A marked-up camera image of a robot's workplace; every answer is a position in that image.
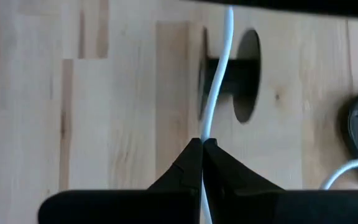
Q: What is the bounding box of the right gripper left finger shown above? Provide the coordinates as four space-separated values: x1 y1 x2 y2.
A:
37 138 204 224

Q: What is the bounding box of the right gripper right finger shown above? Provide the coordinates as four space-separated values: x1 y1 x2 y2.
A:
203 138 358 224

